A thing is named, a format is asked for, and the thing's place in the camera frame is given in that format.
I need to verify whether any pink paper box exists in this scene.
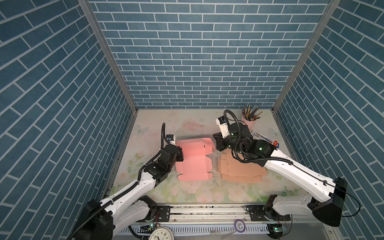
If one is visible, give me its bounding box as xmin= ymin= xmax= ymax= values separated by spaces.
xmin=176 ymin=138 xmax=214 ymax=182

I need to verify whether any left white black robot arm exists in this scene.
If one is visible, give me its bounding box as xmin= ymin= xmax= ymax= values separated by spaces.
xmin=68 ymin=144 xmax=184 ymax=240

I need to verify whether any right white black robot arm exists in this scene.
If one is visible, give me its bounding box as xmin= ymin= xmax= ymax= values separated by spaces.
xmin=213 ymin=123 xmax=348 ymax=227

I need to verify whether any orange flat paper box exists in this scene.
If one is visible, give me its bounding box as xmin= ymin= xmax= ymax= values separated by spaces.
xmin=218 ymin=149 xmax=267 ymax=183

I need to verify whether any white toothpaste tube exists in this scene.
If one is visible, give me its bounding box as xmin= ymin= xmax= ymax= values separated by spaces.
xmin=251 ymin=130 xmax=280 ymax=149

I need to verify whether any pink pencil cup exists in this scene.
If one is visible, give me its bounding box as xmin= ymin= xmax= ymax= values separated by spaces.
xmin=242 ymin=116 xmax=257 ymax=132

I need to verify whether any coloured pencils bundle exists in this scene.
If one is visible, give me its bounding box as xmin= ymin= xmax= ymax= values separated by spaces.
xmin=242 ymin=105 xmax=263 ymax=122

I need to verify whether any purple tape roll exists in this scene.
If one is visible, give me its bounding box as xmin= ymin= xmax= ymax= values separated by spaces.
xmin=234 ymin=219 xmax=246 ymax=233

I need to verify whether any white round clock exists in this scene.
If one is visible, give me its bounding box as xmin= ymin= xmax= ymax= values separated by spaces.
xmin=149 ymin=227 xmax=175 ymax=240

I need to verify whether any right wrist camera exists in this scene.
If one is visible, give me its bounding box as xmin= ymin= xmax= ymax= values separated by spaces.
xmin=216 ymin=116 xmax=230 ymax=139

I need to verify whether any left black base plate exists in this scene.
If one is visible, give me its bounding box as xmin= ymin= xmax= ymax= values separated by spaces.
xmin=142 ymin=206 xmax=171 ymax=223

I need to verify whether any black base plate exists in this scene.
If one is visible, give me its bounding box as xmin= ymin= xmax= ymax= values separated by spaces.
xmin=142 ymin=206 xmax=171 ymax=223
xmin=245 ymin=205 xmax=291 ymax=222

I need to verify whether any aluminium mounting rail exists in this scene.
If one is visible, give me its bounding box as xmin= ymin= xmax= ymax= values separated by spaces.
xmin=83 ymin=202 xmax=334 ymax=226

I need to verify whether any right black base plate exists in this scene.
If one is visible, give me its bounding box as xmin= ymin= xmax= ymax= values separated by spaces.
xmin=245 ymin=205 xmax=291 ymax=222

